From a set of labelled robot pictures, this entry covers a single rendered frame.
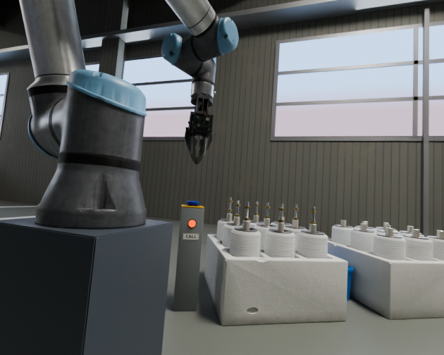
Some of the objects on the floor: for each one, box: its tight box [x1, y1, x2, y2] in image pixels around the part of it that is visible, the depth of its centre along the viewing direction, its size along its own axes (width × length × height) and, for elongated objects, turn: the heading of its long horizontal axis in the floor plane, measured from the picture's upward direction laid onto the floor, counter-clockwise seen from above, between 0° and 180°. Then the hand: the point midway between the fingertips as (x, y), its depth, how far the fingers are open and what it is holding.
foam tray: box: [204, 235, 348, 326], centre depth 87 cm, size 39×39×18 cm
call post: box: [173, 206, 204, 311], centre depth 74 cm, size 7×7×31 cm
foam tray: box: [327, 239, 444, 320], centre depth 97 cm, size 39×39×18 cm
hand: (196, 160), depth 77 cm, fingers closed
